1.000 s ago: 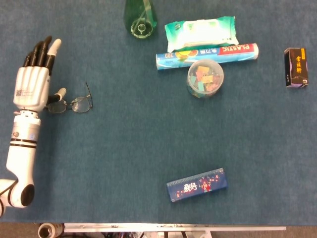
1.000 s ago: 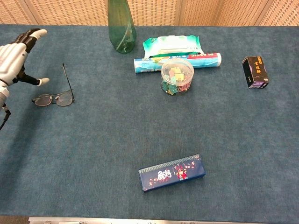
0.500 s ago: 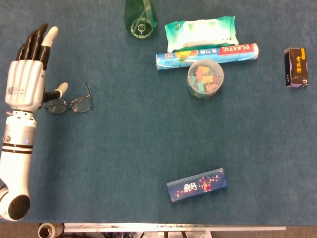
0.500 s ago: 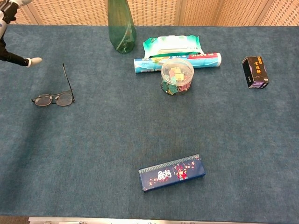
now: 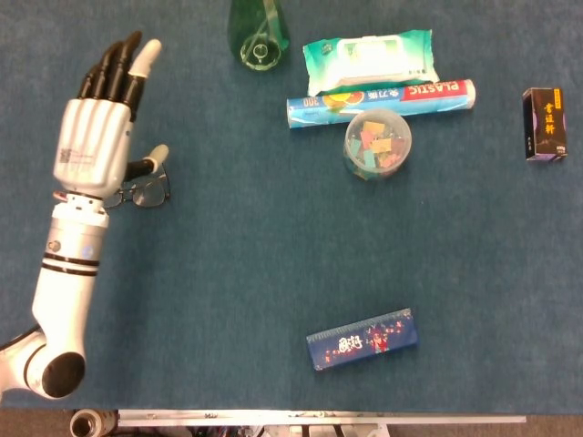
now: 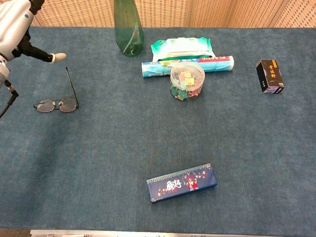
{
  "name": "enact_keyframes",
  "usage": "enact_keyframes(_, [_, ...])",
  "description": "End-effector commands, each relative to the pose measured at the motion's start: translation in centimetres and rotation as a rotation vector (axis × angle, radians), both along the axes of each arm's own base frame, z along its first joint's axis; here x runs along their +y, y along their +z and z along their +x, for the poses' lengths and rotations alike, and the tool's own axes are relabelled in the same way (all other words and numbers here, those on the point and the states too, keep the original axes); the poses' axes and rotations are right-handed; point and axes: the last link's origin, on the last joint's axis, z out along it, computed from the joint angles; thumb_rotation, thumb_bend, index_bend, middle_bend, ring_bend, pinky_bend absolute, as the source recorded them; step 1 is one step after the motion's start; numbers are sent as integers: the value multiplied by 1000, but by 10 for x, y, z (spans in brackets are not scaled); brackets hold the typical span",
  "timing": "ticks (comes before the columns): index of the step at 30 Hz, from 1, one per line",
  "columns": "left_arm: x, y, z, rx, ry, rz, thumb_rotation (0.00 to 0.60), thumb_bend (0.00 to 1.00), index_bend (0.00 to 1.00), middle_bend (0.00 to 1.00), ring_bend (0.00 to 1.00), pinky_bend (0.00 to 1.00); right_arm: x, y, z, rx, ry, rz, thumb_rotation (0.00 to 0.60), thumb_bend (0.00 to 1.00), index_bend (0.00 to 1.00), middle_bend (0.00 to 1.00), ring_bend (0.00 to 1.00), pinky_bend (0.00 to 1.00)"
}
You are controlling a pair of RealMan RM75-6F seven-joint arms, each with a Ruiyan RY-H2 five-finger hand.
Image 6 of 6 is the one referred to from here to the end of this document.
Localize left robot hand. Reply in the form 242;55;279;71
0;0;67;64

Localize thin-framed eyeglasses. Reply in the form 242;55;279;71
33;66;79;114

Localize green glass bottle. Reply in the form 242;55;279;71
113;0;145;57

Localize blue plastic wrap box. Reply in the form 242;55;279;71
141;55;235;78

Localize blue felt table cover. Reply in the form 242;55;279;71
0;26;316;233

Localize green wet wipes pack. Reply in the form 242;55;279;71
151;37;216;62

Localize clear jar of coloured clips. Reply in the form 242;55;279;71
169;61;206;102

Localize woven rattan screen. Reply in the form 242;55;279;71
31;0;316;28

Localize dark blue pencil case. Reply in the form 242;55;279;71
146;162;218;203

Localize black box gold characters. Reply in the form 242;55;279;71
255;59;286;94

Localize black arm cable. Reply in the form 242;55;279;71
0;79;19;119

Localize white metal table rail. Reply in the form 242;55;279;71
29;229;284;237

